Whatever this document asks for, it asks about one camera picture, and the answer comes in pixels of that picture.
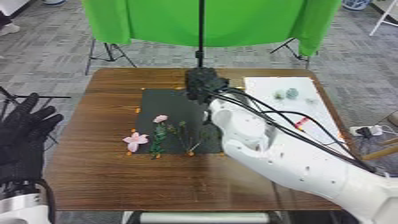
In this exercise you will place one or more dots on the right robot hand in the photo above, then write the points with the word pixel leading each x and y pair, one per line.
pixel 203 84

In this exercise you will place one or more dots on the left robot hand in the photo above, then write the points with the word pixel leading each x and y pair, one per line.
pixel 22 143

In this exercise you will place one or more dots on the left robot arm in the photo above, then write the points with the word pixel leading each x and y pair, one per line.
pixel 24 208

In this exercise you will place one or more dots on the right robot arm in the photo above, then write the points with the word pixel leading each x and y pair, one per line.
pixel 285 156

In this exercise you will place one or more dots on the dark mat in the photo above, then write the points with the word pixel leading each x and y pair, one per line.
pixel 169 106

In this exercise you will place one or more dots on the pink rosebud flower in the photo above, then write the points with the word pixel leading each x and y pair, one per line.
pixel 160 119

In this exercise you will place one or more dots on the white flower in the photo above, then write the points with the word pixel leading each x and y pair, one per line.
pixel 279 95

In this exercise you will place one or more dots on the green sprig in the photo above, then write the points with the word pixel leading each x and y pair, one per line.
pixel 183 131
pixel 178 133

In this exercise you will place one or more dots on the black stand pole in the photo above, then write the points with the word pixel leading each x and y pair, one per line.
pixel 201 33

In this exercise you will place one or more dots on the black tripod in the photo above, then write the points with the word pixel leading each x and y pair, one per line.
pixel 109 53
pixel 294 50

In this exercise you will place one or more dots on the pale pink open flower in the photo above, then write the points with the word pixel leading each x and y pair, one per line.
pixel 135 140

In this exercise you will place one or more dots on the white sheet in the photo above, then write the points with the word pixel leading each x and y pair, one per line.
pixel 308 110

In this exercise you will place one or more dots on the white power strip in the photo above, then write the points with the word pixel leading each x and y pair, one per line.
pixel 366 130

